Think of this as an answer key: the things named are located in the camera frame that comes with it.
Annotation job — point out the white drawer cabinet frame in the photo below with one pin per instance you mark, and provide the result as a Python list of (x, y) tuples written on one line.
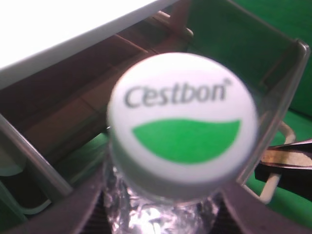
[(68, 27)]

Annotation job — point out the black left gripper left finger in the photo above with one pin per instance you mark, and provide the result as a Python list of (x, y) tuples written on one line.
[(81, 212)]

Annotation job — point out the clear water bottle white cap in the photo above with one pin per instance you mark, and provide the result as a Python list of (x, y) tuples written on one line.
[(180, 126)]

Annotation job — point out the purple translucent drawer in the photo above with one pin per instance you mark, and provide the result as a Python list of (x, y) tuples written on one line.
[(60, 110)]

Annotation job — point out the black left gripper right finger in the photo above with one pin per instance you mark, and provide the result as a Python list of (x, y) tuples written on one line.
[(241, 213)]

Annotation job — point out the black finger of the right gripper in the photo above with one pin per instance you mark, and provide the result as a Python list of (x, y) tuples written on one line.
[(293, 162)]

